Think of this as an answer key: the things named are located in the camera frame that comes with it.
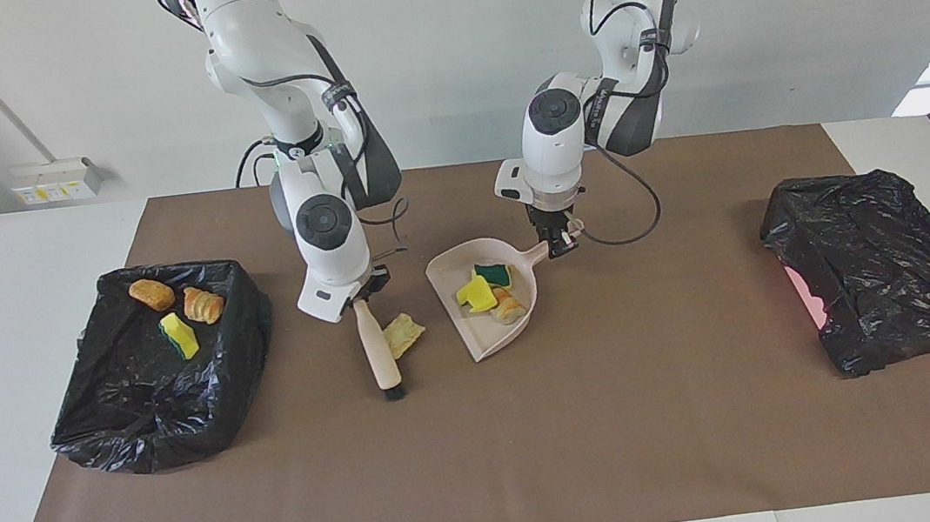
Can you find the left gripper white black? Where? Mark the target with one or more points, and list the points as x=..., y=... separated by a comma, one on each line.
x=550, y=203

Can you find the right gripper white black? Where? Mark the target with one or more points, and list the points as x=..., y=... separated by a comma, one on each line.
x=333, y=293

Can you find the beige hand brush black bristles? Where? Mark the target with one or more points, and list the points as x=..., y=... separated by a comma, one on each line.
x=375, y=341

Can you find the beige plastic dustpan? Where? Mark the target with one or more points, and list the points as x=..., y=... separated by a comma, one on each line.
x=449, y=271

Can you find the yellow green scouring sponge piece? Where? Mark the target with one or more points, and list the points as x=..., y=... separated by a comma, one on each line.
x=495, y=275
x=180, y=337
x=476, y=295

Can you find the toy croissant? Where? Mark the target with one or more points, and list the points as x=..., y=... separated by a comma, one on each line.
x=203, y=306
x=510, y=307

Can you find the brown toy bread roll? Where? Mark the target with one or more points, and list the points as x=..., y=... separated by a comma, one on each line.
x=151, y=295

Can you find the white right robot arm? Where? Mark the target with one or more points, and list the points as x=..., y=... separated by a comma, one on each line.
x=257, y=48

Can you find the pink plastic bin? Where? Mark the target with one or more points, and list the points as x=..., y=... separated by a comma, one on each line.
x=803, y=292

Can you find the black plastic trash bag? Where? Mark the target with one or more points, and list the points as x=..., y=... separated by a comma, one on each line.
x=886, y=265
x=148, y=402

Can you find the brown table mat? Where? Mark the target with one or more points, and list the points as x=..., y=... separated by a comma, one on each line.
x=493, y=503

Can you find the white wall socket box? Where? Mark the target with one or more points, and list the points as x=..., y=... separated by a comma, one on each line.
x=53, y=181

